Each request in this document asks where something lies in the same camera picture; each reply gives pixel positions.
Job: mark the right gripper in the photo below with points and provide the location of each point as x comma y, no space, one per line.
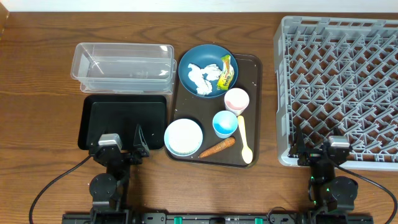
311,154

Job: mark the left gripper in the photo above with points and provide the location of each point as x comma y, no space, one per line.
143,149

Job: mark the pink plastic cup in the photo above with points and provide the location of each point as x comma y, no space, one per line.
236,100

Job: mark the light blue plastic cup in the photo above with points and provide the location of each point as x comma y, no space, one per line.
225,123

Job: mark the white tissue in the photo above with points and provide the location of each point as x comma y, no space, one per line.
202,77

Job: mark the yellow green snack wrapper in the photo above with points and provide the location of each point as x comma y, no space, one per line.
226,75

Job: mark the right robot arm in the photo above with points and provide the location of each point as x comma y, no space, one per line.
332,195

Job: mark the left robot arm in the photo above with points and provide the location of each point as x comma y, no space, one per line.
109,189

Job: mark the grey dishwasher rack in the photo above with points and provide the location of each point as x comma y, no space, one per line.
338,73

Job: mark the light blue rice bowl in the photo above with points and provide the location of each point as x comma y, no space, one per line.
183,137

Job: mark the black plastic bin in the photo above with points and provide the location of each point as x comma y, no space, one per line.
120,114

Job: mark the cream plastic spoon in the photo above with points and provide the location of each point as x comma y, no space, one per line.
246,152

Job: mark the orange carrot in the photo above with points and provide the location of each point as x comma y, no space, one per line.
224,144

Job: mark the dark brown serving tray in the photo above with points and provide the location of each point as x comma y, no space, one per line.
202,111

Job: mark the clear plastic bin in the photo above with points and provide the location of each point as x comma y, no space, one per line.
124,68

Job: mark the dark blue plate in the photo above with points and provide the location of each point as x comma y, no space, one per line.
202,56

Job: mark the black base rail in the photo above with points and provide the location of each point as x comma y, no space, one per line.
161,218

